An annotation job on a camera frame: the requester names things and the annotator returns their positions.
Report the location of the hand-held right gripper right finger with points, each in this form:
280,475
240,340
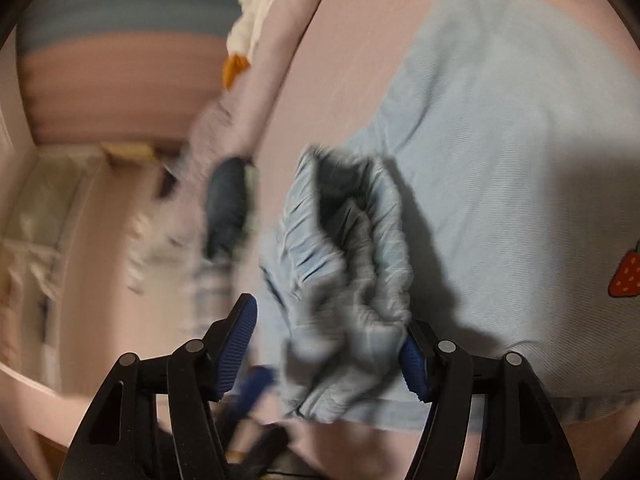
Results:
414,367

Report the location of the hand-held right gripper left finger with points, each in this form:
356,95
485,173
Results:
235,347

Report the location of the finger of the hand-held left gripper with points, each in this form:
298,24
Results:
254,385

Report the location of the light blue pants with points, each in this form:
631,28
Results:
500,160

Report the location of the striped cloth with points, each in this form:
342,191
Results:
207,290

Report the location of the dark blue cloth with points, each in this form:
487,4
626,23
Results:
227,205

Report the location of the small wooden box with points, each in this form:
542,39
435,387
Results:
127,152

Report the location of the pale crumpled cloth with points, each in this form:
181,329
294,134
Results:
40,200

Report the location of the pink blanket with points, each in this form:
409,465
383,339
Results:
280,75

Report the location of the pink bed sheet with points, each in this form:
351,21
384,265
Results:
350,60

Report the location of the white and orange plush toy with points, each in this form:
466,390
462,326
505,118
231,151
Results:
255,10

